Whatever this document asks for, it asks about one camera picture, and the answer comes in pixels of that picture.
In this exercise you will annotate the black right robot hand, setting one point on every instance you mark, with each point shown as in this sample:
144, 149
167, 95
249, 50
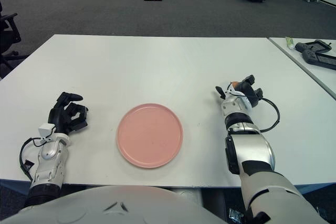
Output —
250, 93

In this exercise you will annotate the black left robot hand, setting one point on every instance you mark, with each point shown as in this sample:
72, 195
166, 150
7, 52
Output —
60, 116

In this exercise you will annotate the red-yellow apple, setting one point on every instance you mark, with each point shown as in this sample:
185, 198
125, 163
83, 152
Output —
235, 83

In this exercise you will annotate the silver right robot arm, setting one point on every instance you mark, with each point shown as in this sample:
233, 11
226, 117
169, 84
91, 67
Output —
249, 150

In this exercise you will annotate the pink round plate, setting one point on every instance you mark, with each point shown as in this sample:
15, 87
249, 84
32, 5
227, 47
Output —
149, 136

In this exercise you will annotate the green white tube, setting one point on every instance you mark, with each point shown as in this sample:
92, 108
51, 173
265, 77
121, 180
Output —
289, 43

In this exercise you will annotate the black handheld controller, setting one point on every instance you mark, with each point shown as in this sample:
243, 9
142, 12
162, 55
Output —
301, 46

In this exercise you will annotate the grey handheld controller with screen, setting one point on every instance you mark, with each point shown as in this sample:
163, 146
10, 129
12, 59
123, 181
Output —
310, 56

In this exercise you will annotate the black office chair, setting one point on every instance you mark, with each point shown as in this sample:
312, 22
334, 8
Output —
8, 37

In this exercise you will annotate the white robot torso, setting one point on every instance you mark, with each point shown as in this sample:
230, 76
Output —
105, 208

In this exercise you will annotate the blue-grey table frame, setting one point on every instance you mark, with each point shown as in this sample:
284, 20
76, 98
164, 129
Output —
315, 188

